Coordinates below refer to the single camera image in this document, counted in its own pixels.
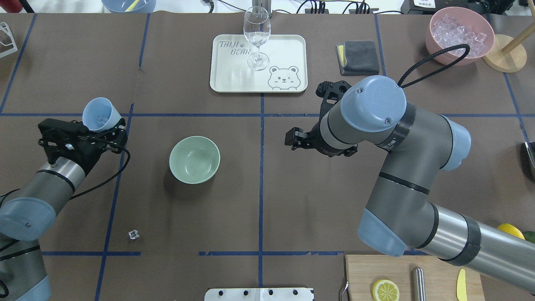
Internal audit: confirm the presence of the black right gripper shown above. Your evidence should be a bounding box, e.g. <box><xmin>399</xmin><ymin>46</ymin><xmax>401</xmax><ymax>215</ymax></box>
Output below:
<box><xmin>285</xmin><ymin>81</ymin><xmax>358</xmax><ymax>158</ymax></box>

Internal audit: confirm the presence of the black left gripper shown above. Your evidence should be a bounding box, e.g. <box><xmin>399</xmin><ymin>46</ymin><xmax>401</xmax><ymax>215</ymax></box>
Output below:
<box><xmin>38</xmin><ymin>118</ymin><xmax>127</xmax><ymax>175</ymax></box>

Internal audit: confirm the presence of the light blue plastic cup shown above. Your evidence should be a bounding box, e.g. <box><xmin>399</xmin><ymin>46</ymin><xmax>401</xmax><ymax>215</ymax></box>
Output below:
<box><xmin>82</xmin><ymin>97</ymin><xmax>122</xmax><ymax>132</ymax></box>

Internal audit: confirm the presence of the green bowl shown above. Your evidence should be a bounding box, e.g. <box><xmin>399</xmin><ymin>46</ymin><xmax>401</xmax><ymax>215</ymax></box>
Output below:
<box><xmin>168</xmin><ymin>136</ymin><xmax>221</xmax><ymax>184</ymax></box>

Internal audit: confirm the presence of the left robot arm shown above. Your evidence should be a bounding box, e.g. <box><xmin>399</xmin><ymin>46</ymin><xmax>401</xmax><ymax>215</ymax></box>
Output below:
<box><xmin>0</xmin><ymin>117</ymin><xmax>127</xmax><ymax>301</ymax></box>

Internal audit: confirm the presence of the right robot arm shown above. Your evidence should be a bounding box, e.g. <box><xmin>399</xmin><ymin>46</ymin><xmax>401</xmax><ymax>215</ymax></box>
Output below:
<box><xmin>284</xmin><ymin>75</ymin><xmax>535</xmax><ymax>293</ymax></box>

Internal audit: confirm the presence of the loose ice cube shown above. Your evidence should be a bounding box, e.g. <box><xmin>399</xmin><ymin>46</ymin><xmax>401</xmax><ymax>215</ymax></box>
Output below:
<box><xmin>128</xmin><ymin>230</ymin><xmax>140</xmax><ymax>240</ymax></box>

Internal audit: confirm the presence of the blue bowl with fork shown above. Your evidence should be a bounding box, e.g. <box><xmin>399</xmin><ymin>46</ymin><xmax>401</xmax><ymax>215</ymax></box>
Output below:
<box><xmin>101</xmin><ymin>0</ymin><xmax>158</xmax><ymax>13</ymax></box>

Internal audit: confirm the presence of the pink bowl with ice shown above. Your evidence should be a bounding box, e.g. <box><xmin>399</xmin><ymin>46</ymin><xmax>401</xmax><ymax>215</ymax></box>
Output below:
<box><xmin>425</xmin><ymin>6</ymin><xmax>495</xmax><ymax>65</ymax></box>

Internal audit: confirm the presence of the cream bear tray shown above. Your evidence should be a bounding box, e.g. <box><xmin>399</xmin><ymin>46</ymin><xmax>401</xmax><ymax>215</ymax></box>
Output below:
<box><xmin>210</xmin><ymin>34</ymin><xmax>308</xmax><ymax>93</ymax></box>

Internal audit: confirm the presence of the grey folded cloth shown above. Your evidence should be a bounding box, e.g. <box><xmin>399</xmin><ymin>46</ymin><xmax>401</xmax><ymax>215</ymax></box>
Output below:
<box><xmin>336</xmin><ymin>40</ymin><xmax>380</xmax><ymax>76</ymax></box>

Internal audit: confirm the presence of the clear wine glass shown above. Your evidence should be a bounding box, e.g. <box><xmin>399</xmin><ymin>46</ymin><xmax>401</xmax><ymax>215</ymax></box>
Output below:
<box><xmin>243</xmin><ymin>5</ymin><xmax>271</xmax><ymax>71</ymax></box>

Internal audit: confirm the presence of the wooden cutting board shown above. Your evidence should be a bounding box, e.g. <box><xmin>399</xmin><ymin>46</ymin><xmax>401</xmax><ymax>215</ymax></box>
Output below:
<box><xmin>345</xmin><ymin>255</ymin><xmax>461</xmax><ymax>301</ymax></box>

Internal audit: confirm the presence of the lemon half slice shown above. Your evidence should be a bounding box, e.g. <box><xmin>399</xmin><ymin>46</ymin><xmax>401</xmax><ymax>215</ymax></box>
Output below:
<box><xmin>371</xmin><ymin>279</ymin><xmax>400</xmax><ymax>301</ymax></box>

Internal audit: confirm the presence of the metal cylinder tool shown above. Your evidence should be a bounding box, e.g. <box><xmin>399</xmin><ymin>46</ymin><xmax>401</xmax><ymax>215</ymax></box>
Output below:
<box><xmin>413</xmin><ymin>267</ymin><xmax>426</xmax><ymax>301</ymax></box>

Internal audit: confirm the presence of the yellow plastic knife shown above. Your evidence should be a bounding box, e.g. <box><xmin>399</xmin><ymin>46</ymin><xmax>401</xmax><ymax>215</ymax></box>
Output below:
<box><xmin>456</xmin><ymin>268</ymin><xmax>468</xmax><ymax>301</ymax></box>

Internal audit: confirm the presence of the yellow lemon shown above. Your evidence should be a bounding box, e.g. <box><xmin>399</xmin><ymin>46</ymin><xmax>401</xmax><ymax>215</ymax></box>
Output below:
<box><xmin>497</xmin><ymin>223</ymin><xmax>525</xmax><ymax>240</ymax></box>

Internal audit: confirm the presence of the wooden paper towel stand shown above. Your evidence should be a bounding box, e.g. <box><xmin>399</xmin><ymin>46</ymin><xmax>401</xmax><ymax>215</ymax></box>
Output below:
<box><xmin>483</xmin><ymin>23</ymin><xmax>535</xmax><ymax>74</ymax></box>

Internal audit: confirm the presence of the green avocado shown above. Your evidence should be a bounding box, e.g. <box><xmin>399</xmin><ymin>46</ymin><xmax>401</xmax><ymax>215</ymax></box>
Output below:
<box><xmin>522</xmin><ymin>231</ymin><xmax>535</xmax><ymax>243</ymax></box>

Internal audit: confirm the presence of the white wire cup rack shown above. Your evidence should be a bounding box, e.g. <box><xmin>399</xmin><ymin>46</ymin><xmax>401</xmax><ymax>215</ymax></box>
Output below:
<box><xmin>0</xmin><ymin>22</ymin><xmax>18</xmax><ymax>58</ymax></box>

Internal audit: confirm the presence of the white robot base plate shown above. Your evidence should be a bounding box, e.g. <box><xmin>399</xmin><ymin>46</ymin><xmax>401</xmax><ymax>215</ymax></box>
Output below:
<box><xmin>204</xmin><ymin>287</ymin><xmax>315</xmax><ymax>301</ymax></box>

